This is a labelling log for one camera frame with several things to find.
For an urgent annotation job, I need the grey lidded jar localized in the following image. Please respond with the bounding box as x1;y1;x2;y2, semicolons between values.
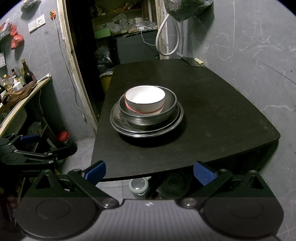
128;178;149;200

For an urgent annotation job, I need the worn white door post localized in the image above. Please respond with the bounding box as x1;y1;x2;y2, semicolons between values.
154;0;170;60

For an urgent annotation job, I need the black round lid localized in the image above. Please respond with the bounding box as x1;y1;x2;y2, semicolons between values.
157;173;192;199

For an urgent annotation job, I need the green box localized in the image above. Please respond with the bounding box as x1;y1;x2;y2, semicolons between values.
94;28;111;39

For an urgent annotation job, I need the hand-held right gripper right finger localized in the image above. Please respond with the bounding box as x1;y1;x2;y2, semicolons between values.
179;161;277;208

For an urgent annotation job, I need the yellow container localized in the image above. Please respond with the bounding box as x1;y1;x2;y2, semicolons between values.
100;74;113;95

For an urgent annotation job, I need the thin dark wall cable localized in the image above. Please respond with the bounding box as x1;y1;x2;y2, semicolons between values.
53;17;88;122

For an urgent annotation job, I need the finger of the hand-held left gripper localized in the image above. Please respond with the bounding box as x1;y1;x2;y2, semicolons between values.
13;148;70;164
0;134;42;146

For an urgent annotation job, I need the cluster of condiment bottles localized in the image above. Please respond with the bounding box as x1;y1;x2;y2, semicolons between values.
0;66;26;102

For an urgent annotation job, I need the wall rack with packets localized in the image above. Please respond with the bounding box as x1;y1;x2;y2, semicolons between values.
0;21;12;40

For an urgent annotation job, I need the tall dark glass bottle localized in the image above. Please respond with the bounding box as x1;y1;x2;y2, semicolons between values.
23;59;35;84

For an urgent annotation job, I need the grey-sided white bowl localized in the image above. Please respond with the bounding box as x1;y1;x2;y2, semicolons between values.
124;85;166;114

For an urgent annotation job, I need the thick white cable loop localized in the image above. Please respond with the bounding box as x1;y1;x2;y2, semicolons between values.
156;13;181;56

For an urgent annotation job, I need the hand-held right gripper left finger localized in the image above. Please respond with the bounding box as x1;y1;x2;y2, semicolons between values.
23;161;119;209

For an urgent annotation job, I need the white cloth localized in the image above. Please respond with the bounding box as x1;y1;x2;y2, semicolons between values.
36;73;52;82

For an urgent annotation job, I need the steel bowl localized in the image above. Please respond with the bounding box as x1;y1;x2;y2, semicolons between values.
119;86;177;127

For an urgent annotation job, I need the worn curved door frame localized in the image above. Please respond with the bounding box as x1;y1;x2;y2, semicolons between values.
57;0;100;137

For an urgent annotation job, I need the red-capped dark bottle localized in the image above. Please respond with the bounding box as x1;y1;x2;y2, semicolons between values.
56;130;78;158

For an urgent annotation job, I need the pile of clear plastic bags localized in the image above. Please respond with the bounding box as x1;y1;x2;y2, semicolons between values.
109;13;159;35

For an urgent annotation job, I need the black cabinet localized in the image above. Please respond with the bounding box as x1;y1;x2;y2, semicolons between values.
115;30;160;65

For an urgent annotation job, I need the wooden cutting board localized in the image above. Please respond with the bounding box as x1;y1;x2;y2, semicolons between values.
3;79;38;99

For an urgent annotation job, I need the hanging plastic bag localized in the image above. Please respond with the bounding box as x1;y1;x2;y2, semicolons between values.
163;0;214;22

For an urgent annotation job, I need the thin white wire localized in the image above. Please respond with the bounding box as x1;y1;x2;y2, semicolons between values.
141;30;159;47

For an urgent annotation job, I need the wooden kitchen counter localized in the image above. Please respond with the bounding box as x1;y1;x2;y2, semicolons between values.
0;76;52;139

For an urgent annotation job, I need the dark hanging net bag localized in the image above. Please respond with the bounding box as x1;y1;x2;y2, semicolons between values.
20;0;42;12

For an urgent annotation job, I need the dark plastic bag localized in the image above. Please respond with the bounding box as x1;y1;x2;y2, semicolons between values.
94;45;116;75

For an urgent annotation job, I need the flat metal sheet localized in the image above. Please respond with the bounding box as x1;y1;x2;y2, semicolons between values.
181;57;205;67

